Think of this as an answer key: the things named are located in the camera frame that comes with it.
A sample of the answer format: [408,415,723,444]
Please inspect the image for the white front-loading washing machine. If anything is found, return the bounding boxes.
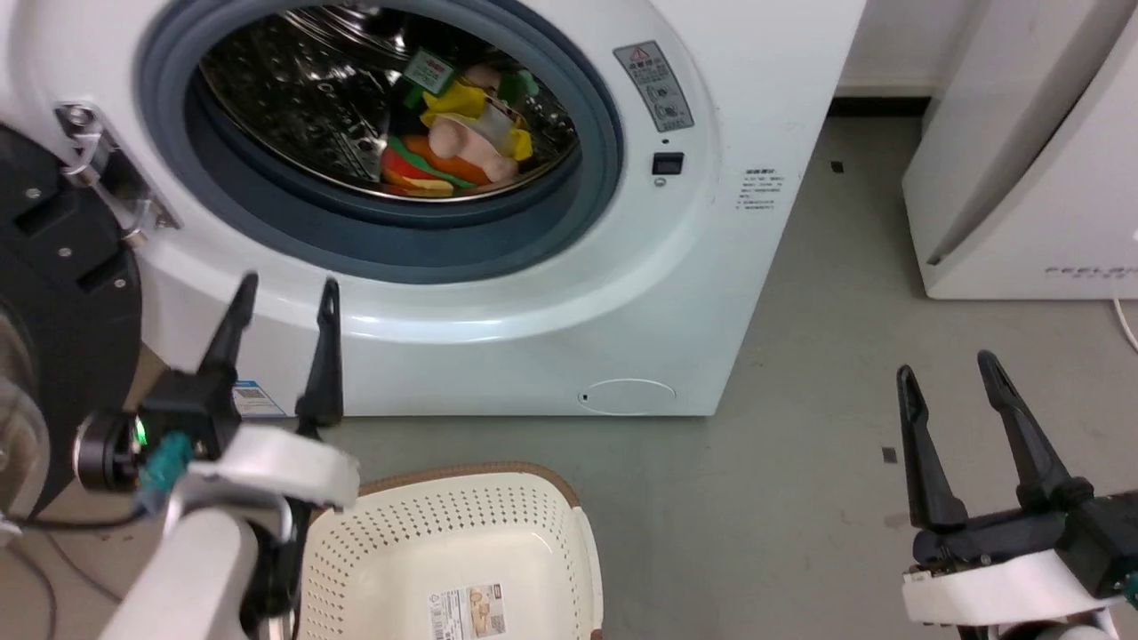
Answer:
[0,0,868,419]

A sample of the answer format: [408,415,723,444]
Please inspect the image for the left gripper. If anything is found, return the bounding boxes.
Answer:
[138,272,361,513]

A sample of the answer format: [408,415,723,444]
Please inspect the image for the grey warning sticker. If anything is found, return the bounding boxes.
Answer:
[613,40,695,134]

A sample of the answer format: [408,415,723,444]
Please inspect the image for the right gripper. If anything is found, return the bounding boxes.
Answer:
[896,350,1138,628]

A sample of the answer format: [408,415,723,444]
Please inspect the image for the grey rubber door gasket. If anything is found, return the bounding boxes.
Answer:
[135,0,625,285]

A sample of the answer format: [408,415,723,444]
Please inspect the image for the paper label in basket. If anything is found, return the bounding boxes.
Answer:
[429,582,508,640]

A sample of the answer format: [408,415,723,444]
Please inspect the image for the metal door hinge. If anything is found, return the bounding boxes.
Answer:
[55,101,180,248]

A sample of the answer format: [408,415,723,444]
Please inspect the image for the blue energy label sticker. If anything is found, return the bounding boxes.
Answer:
[232,381,287,419]

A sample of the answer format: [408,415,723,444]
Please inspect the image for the hamburger plush toy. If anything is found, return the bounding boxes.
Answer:
[381,133,488,199]

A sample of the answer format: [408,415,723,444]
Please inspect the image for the teal cable connector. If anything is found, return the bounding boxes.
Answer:
[138,433,195,515]

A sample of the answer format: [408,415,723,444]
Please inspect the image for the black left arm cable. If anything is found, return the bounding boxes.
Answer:
[0,511,148,640]

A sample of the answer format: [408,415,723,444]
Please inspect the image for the steel washer drum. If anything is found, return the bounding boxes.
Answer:
[197,4,583,204]

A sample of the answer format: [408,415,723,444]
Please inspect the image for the pink and yellow plush doll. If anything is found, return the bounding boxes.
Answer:
[420,64,534,185]

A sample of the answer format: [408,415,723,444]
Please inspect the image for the cream perforated laundry basket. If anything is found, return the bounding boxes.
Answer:
[298,462,605,640]

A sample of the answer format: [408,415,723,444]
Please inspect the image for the black round washer door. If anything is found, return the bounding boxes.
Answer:
[0,123,143,534]

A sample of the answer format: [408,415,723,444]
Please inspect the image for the green plush toy with tag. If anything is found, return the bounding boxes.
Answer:
[402,49,458,109]

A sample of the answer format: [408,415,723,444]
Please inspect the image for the white power cord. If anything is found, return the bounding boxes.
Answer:
[1111,299,1138,355]

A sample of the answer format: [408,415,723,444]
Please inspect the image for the white cabinet appliance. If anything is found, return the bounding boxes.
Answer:
[902,0,1138,301]

